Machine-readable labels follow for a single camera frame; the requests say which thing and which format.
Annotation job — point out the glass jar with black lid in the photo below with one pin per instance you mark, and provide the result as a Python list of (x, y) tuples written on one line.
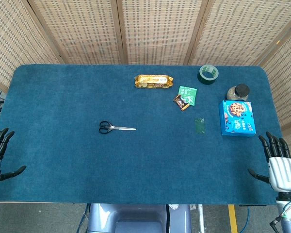
[(238, 93)]

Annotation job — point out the green sachet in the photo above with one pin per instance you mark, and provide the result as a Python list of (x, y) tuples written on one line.
[(188, 94)]

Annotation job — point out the woven bamboo folding screen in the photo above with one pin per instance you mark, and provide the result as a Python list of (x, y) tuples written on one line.
[(157, 31)]

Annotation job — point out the grey blue robot torso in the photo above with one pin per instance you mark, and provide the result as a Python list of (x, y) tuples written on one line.
[(135, 218)]

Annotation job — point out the green tape strip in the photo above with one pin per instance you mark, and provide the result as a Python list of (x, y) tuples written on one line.
[(200, 125)]

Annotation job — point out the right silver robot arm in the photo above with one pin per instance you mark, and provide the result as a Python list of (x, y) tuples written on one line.
[(289, 213)]

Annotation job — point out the green tape roll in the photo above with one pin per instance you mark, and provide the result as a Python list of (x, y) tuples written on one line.
[(208, 75)]

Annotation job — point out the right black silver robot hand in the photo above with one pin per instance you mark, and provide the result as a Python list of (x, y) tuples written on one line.
[(282, 172)]

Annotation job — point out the blue carpet table mat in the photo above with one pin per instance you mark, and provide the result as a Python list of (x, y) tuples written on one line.
[(111, 157)]

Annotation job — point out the blue cookie box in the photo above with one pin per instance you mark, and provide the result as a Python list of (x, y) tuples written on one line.
[(237, 119)]

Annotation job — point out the gold biscuit pack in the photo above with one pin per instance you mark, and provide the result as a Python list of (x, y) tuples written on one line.
[(153, 81)]

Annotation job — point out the brown orange snack packet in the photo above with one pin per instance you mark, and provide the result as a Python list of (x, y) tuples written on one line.
[(181, 102)]

